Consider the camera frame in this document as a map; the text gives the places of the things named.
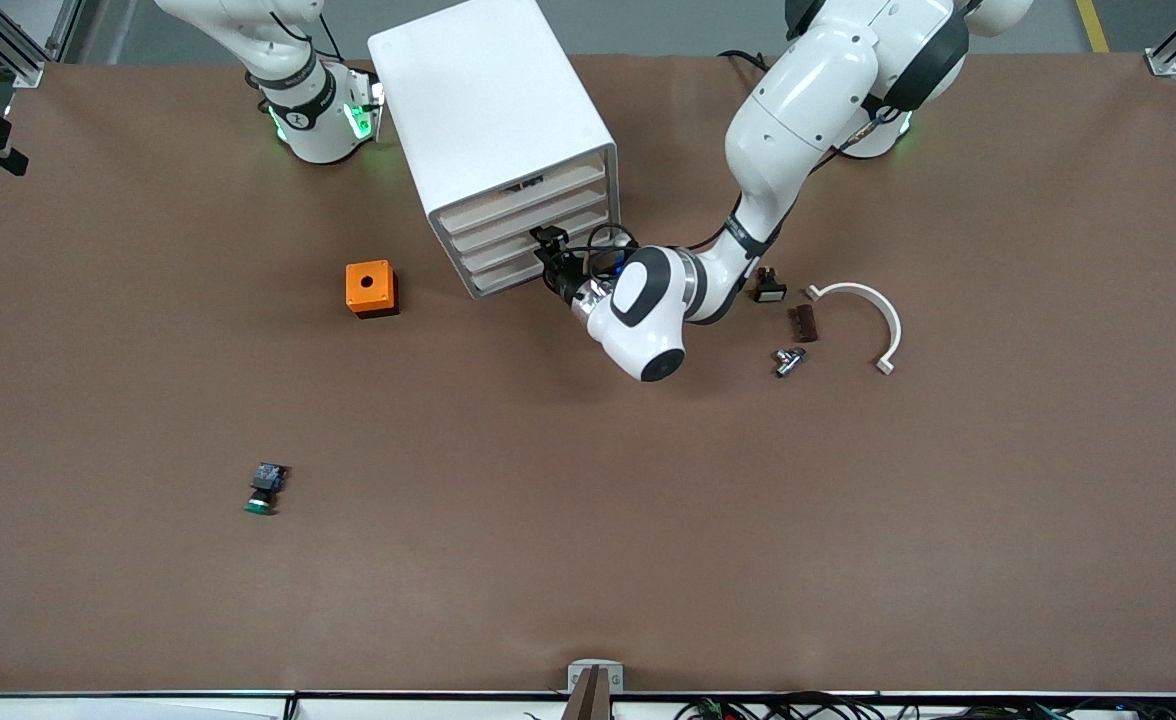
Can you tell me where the grey metal bracket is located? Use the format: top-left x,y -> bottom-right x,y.
567,659 -> 625,694

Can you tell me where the dark brown bar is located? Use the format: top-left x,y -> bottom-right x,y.
561,665 -> 613,720

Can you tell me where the white curved plastic clip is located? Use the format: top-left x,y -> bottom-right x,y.
805,282 -> 902,376

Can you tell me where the black cable bundle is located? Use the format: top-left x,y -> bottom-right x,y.
673,690 -> 1176,720

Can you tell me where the orange button box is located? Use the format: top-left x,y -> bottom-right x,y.
345,260 -> 399,319

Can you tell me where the green push button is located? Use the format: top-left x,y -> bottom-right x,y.
244,462 -> 291,517

